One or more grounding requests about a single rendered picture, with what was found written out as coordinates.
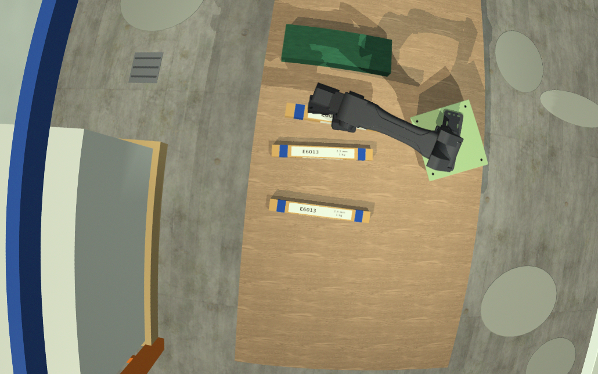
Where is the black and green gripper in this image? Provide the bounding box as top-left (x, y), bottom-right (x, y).
top-left (331, 122), bottom-right (356, 133)

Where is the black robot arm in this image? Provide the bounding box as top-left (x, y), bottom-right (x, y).
top-left (307, 82), bottom-right (464, 172)

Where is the tan welding electrode pack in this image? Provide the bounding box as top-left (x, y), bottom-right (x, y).
top-left (285, 103), bottom-right (332, 124)
top-left (272, 145), bottom-right (373, 161)
top-left (269, 199), bottom-right (370, 223)

